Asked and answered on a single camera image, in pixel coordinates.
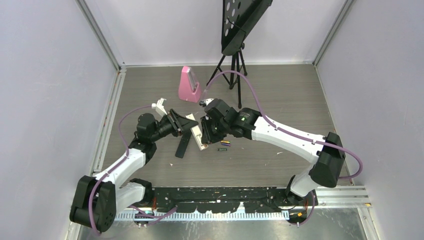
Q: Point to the black remote control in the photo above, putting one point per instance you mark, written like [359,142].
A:
[183,144]

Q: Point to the pink metronome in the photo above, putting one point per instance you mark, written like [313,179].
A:
[189,89]

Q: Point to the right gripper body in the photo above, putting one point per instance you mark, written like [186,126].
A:
[214,132]

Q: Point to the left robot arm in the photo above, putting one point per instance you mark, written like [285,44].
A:
[99,198]

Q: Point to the black music stand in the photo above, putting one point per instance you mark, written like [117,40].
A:
[239,17]

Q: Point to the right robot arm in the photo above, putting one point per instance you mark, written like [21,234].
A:
[322,152]

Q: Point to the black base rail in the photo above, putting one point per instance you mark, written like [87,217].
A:
[219,200]

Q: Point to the white remote control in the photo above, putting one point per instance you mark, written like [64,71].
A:
[197,134]

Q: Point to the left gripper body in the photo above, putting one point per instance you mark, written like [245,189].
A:
[172,125]

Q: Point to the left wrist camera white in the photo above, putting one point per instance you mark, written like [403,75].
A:
[159,107]

